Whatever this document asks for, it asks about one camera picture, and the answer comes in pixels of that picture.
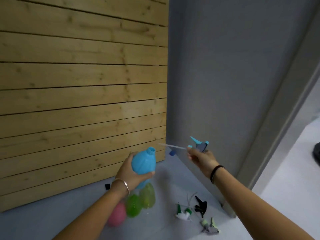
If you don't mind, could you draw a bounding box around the yellow-green plastic bottle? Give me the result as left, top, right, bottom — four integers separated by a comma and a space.
139, 182, 156, 210

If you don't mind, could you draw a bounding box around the black round object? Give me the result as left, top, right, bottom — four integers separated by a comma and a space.
312, 142, 320, 165

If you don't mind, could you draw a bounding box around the light green grey spray head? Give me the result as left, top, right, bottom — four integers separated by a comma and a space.
201, 217, 221, 235

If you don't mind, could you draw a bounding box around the person's right hand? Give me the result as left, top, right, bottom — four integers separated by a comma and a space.
187, 148, 221, 179

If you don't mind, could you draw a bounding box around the person's right forearm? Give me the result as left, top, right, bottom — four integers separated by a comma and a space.
210, 167, 316, 240

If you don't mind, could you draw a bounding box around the blue spray trigger head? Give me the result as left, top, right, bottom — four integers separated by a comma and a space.
159, 136, 210, 153

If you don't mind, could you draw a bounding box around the white green spray trigger head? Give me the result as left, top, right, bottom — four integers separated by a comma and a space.
175, 192, 198, 222

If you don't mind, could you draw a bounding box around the bright green plastic bottle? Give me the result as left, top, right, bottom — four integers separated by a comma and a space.
125, 194, 143, 218

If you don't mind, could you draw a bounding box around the blue plastic bottle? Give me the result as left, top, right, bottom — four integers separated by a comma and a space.
131, 147, 157, 190

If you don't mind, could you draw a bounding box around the grey door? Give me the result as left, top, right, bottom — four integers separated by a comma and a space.
165, 0, 320, 218

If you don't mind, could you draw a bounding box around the silver bracelet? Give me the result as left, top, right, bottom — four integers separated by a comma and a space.
111, 178, 131, 197

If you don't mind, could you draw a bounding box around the pink plastic bottle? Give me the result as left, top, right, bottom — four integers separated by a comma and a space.
107, 202, 127, 227

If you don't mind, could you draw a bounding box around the black wrist band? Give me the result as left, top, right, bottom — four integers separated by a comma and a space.
210, 165, 226, 185

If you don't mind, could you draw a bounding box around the wooden slat panel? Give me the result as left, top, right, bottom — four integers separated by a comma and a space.
0, 0, 168, 213

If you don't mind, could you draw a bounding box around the person's left forearm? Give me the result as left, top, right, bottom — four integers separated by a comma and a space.
53, 183, 130, 240

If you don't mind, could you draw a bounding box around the person's left hand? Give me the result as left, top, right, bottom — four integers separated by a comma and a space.
115, 152, 155, 192

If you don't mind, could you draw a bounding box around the black spray trigger head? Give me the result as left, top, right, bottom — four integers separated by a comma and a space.
194, 196, 208, 218

